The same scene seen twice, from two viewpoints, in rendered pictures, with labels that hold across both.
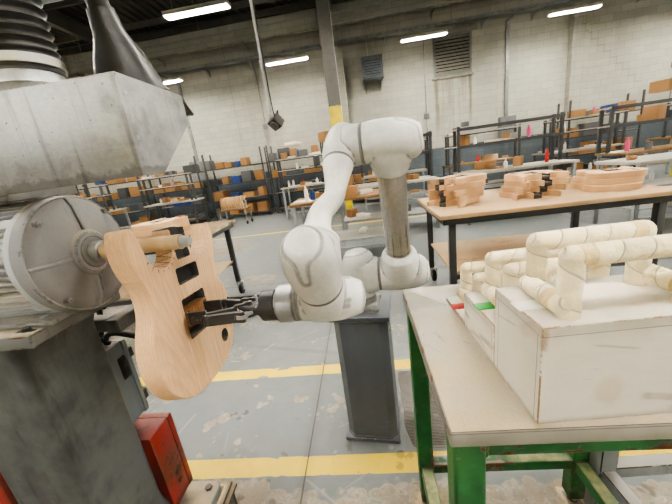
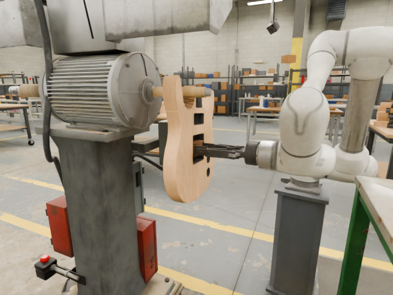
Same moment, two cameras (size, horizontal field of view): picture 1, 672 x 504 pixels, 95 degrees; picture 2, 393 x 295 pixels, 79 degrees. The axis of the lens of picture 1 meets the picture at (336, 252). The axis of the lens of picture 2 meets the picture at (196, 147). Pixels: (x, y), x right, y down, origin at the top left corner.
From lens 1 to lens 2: 18 cm
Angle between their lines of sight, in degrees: 17
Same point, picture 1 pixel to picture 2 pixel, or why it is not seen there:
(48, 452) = (95, 212)
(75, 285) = (136, 109)
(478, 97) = not seen: outside the picture
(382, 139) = (368, 43)
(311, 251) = (313, 105)
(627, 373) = not seen: outside the picture
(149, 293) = (180, 122)
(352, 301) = (325, 161)
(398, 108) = not seen: hidden behind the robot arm
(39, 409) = (97, 183)
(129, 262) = (175, 96)
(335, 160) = (321, 57)
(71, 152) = (169, 11)
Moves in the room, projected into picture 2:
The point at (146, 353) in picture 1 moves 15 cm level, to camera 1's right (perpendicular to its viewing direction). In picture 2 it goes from (170, 160) to (220, 165)
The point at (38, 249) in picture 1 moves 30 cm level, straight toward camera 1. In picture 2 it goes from (126, 80) to (154, 76)
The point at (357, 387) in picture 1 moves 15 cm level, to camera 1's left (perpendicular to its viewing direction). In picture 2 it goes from (285, 251) to (259, 246)
